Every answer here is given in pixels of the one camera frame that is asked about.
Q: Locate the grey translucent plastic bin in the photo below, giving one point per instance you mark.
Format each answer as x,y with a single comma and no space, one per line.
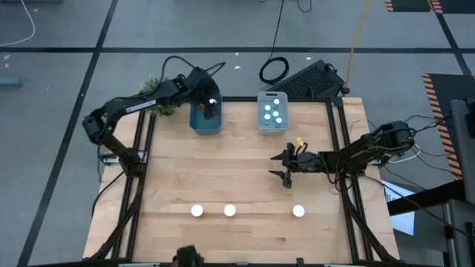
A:
272,131

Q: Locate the white ball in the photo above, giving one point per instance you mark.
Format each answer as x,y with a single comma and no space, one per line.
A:
298,211

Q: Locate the small hazard-striped black mat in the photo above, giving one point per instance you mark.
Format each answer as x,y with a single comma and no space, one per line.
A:
408,4

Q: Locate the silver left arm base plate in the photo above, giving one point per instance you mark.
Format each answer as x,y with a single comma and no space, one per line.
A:
109,159

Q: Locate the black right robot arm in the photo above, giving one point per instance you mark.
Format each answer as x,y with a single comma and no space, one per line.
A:
363,148

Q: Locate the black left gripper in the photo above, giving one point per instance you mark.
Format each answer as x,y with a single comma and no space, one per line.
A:
202,87

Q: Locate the grey cabinet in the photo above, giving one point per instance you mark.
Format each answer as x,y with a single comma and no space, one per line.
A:
462,148

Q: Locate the yellow gripper tag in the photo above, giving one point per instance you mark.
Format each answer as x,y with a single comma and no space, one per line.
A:
300,141

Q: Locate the small green potted plant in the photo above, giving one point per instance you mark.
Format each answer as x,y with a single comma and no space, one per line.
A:
163,110

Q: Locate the person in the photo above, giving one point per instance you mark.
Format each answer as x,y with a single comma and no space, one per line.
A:
187,256

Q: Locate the black frame clamp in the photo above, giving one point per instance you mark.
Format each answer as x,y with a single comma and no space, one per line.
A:
300,262

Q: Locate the teal plastic bin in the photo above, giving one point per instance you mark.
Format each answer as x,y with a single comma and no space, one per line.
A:
206,128

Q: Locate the white paper sheet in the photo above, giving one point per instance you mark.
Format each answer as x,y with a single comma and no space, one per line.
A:
402,220

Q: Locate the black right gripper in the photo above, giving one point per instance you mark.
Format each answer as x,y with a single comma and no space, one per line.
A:
310,162

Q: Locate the black aluminium table frame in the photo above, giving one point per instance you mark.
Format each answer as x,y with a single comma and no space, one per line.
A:
241,99

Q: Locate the dark diagonal beam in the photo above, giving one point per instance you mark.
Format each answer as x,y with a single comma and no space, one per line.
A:
423,198

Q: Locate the grey-blue floor object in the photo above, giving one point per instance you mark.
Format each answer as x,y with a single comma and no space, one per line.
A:
11,82

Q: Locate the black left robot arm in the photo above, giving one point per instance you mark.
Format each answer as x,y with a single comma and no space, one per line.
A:
126,107

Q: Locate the large hazard-striped black mat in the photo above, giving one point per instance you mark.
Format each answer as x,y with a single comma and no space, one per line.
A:
445,87

